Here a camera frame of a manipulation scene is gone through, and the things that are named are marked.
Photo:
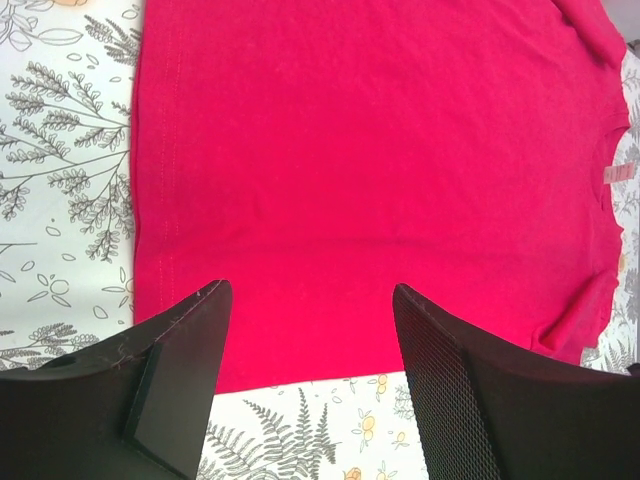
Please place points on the pink t shirt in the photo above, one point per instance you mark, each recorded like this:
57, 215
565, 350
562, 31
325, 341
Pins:
316, 154

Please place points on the floral tablecloth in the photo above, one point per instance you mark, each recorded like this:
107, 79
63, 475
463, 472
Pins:
68, 232

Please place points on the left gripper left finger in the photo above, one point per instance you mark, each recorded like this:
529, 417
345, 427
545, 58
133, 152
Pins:
133, 406

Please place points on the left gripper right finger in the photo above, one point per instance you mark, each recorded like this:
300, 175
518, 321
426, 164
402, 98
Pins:
488, 409

